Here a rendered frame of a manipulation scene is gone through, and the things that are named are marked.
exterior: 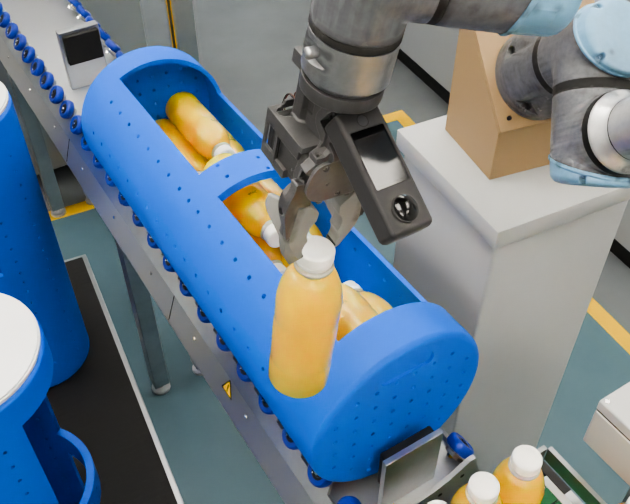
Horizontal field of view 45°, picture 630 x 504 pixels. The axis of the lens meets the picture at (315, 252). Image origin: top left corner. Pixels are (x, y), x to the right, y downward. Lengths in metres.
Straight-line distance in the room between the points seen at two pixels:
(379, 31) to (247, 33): 3.64
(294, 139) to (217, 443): 1.76
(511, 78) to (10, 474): 1.02
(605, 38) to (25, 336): 0.97
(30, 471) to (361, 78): 0.97
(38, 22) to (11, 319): 1.26
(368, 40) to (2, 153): 1.37
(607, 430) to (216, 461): 1.39
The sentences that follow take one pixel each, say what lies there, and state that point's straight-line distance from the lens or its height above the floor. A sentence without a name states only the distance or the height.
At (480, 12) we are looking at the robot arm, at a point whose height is 1.72.
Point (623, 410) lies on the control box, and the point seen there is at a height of 1.10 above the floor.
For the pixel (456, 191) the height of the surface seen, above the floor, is 1.15.
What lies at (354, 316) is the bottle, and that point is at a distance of 1.05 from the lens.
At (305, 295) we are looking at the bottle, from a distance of 0.77.
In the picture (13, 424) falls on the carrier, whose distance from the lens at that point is 1.29.
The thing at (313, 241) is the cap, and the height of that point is 1.46.
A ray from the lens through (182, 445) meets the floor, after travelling 2.36.
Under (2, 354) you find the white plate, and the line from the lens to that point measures 1.30.
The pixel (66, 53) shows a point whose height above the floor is 1.03.
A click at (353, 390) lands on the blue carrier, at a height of 1.20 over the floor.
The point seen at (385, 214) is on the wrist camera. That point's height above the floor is 1.57.
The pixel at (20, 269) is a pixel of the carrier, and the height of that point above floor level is 0.62.
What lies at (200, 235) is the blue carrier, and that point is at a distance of 1.19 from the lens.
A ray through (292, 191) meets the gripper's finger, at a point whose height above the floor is 1.55.
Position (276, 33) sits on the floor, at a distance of 4.20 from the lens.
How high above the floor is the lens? 1.98
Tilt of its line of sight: 44 degrees down
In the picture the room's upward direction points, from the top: straight up
